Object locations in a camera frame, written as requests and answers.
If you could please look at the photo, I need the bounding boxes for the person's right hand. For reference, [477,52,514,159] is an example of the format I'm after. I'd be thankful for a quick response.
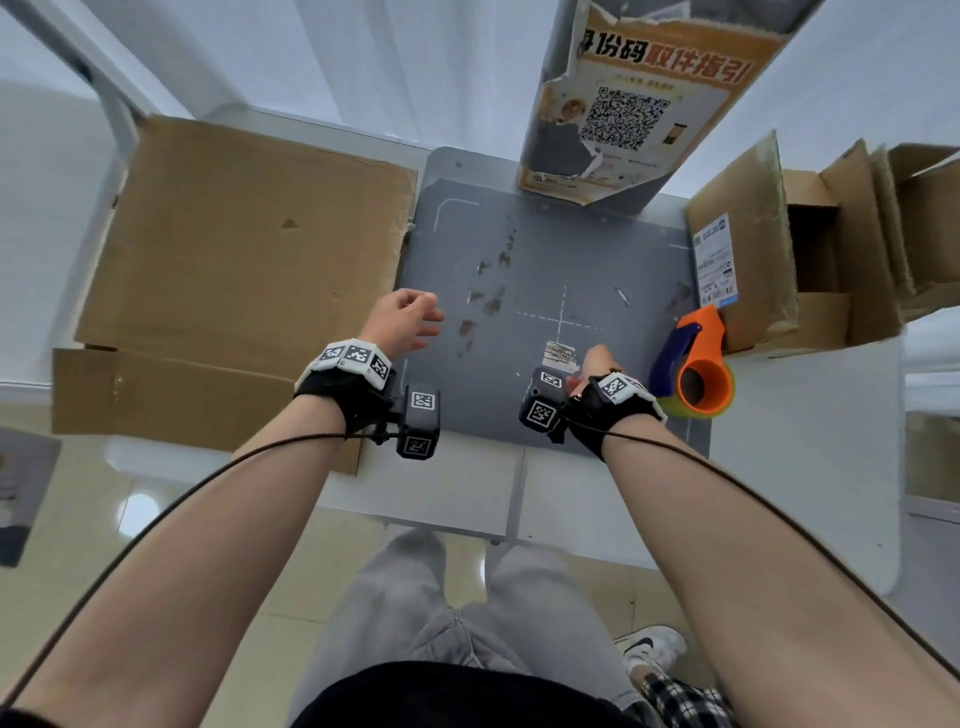
[566,344,624,399]

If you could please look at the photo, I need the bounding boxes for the person's left hand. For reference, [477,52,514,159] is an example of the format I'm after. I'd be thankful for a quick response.
[358,288,446,363]

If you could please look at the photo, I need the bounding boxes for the blue orange tape dispenser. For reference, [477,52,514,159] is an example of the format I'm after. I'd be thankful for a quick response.
[648,303,736,420]
[663,367,736,420]

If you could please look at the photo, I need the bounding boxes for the large cardboard box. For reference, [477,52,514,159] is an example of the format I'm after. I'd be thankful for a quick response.
[50,113,419,476]

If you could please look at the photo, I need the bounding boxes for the cardboard box black print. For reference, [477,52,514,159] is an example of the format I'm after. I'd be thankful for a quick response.
[686,131,853,358]

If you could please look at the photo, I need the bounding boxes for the red print cardboard box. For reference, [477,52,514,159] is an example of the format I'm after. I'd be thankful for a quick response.
[821,138,960,346]

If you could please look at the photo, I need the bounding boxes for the person's left forearm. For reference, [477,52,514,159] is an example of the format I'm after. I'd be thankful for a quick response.
[7,393,346,728]

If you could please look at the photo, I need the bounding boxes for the person's right forearm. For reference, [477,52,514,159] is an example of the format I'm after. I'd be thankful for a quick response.
[603,412,960,728]

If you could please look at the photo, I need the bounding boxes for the grey scanning mat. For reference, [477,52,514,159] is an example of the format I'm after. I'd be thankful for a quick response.
[359,0,714,459]

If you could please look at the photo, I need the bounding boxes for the white sneaker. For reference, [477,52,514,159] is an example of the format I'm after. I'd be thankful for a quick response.
[613,626,689,676]

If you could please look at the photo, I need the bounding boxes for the grey scanner kiosk with poster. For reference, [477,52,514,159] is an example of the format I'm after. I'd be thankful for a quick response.
[517,0,789,208]

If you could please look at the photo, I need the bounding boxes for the grey trousers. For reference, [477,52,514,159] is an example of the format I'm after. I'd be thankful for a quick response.
[288,528,646,728]

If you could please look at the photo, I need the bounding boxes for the black white plaid cloth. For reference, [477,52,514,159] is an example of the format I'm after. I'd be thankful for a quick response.
[626,671,740,728]

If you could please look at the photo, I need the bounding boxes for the black shirt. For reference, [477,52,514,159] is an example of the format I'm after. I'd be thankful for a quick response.
[0,659,643,728]

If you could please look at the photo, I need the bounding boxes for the grey printed floor mat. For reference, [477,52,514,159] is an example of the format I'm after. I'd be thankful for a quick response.
[0,425,63,569]

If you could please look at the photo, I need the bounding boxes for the white metal frame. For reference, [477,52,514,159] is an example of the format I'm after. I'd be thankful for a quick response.
[0,0,193,391]

